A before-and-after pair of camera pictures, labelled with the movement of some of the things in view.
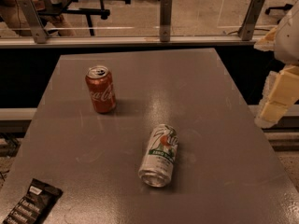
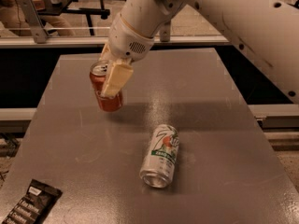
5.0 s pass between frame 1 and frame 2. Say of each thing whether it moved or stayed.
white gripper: moved
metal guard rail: stayed
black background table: stayed
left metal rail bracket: stayed
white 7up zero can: stayed
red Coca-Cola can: moved
